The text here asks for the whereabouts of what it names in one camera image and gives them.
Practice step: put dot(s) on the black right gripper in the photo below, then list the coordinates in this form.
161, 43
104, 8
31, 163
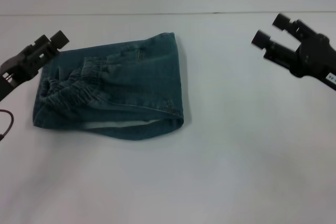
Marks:
315, 56

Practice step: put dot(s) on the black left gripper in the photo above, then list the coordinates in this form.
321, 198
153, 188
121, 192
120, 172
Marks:
18, 69

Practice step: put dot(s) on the blue denim shorts with print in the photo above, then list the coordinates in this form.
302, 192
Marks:
118, 87

